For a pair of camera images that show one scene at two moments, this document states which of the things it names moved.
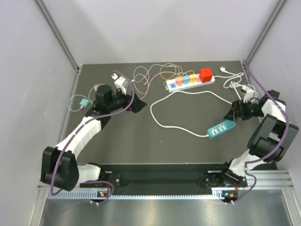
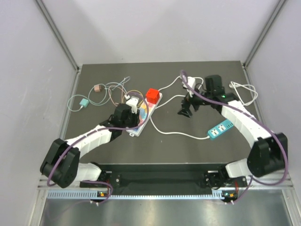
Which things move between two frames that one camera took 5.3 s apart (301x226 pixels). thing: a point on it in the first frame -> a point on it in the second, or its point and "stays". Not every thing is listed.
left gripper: (137, 104) -> (136, 120)
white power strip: (171, 86) -> (146, 110)
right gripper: (238, 105) -> (186, 103)
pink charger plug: (96, 87) stays
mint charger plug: (84, 102) stays
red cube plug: (205, 75) -> (153, 95)
